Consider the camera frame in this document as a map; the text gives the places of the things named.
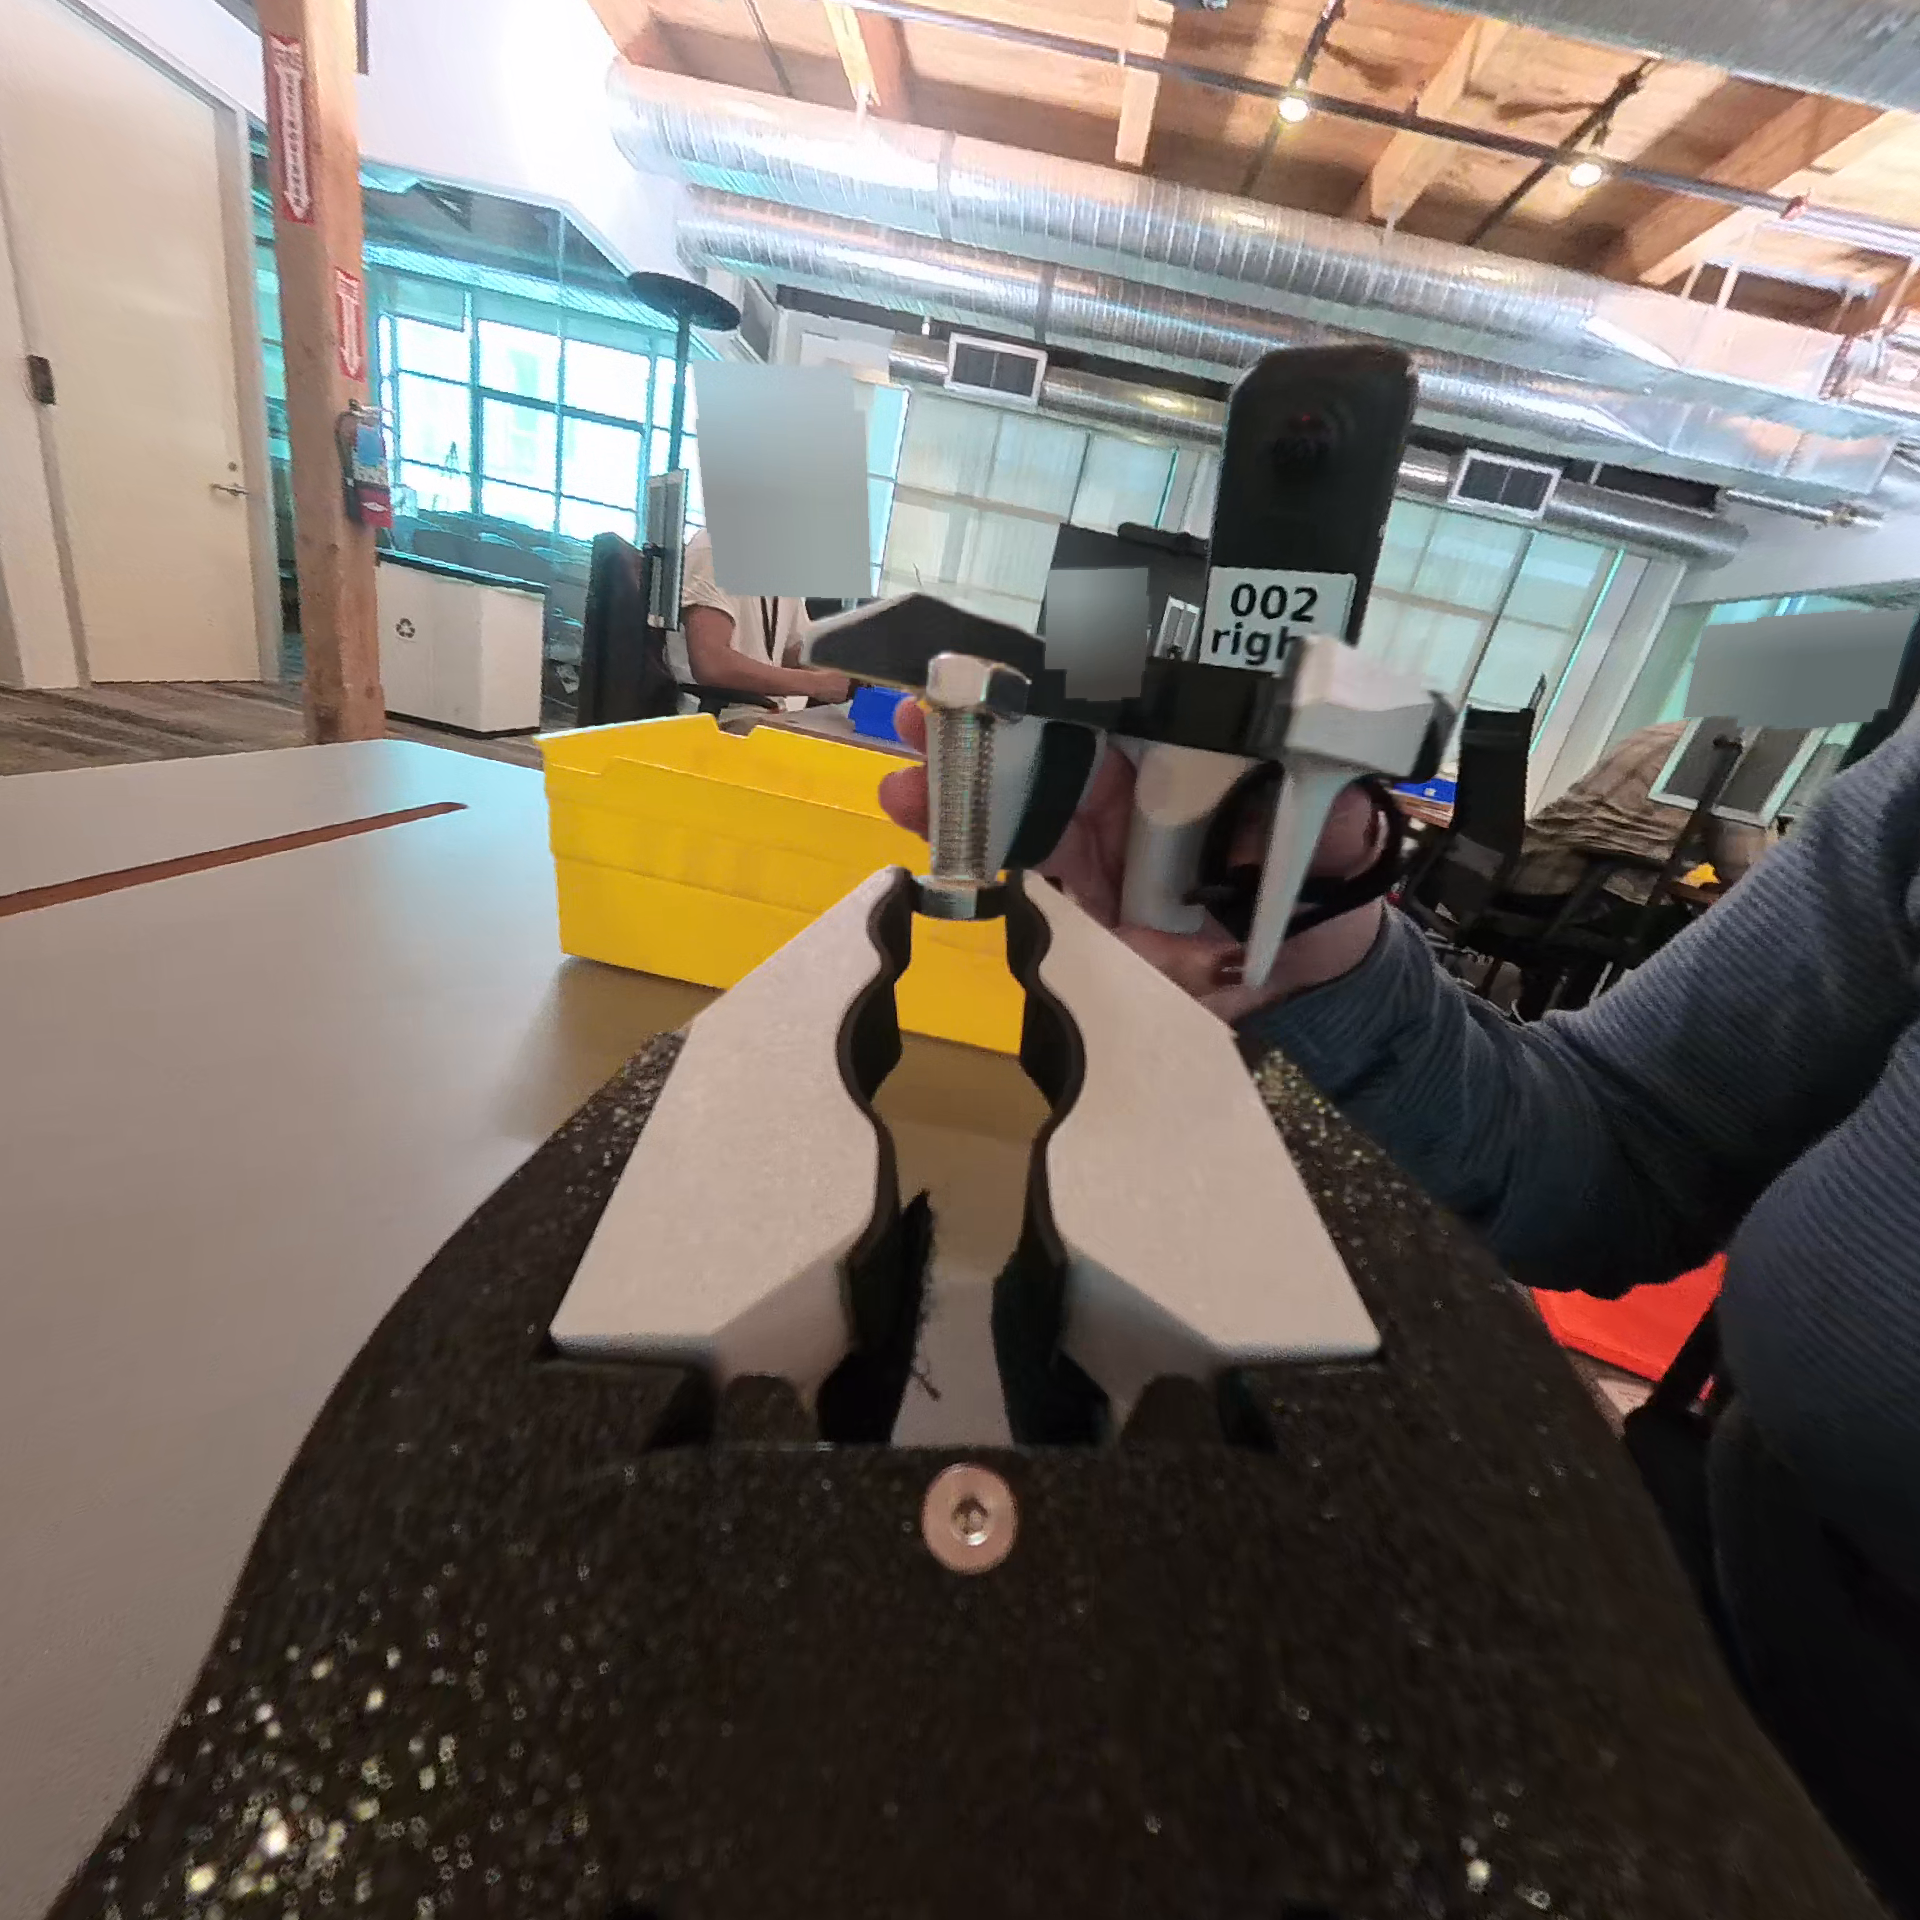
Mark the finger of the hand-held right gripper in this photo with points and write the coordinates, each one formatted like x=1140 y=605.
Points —
x=1349 y=720
x=902 y=628

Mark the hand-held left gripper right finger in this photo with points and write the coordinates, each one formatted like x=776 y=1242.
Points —
x=1201 y=1201

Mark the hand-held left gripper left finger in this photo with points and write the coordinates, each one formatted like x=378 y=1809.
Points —
x=721 y=1201

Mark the steel hex bolt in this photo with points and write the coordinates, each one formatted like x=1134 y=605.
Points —
x=961 y=796

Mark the yellow plastic bin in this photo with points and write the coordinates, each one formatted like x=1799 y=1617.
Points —
x=674 y=855
x=692 y=764
x=661 y=931

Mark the steel hex nut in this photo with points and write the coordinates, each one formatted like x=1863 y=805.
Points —
x=954 y=900

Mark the person's right forearm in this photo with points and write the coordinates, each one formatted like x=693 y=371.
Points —
x=1576 y=1079

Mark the person's right hand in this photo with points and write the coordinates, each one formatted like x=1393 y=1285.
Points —
x=1156 y=961

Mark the blue plastic bin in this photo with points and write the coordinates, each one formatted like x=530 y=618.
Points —
x=878 y=713

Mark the black office chair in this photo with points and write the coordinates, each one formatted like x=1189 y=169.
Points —
x=1493 y=809
x=615 y=628

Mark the white air vent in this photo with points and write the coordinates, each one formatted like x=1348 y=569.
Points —
x=1505 y=482
x=996 y=368

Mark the computer monitor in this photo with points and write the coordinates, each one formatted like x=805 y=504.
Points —
x=669 y=540

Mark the brown fabric heap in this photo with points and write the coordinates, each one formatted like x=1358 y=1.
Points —
x=1622 y=796

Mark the black floor lamp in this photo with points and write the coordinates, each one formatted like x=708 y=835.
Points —
x=681 y=295

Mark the white recycling cabinet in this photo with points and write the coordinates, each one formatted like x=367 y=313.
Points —
x=458 y=645

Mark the orange plastic object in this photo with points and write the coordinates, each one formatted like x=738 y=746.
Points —
x=1634 y=1319

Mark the red fire extinguisher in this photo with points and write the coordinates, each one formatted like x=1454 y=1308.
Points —
x=369 y=473

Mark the short red sign strip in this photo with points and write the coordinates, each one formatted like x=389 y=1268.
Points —
x=350 y=323

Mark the person's torso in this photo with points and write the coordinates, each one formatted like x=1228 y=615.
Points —
x=1799 y=1576

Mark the long red sign strip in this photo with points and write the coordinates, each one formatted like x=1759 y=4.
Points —
x=289 y=135

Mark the white door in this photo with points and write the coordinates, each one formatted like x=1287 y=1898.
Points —
x=149 y=375
x=23 y=569

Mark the silver air duct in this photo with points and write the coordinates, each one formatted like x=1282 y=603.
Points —
x=902 y=277
x=902 y=148

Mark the wooden post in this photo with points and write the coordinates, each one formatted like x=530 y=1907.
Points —
x=338 y=569

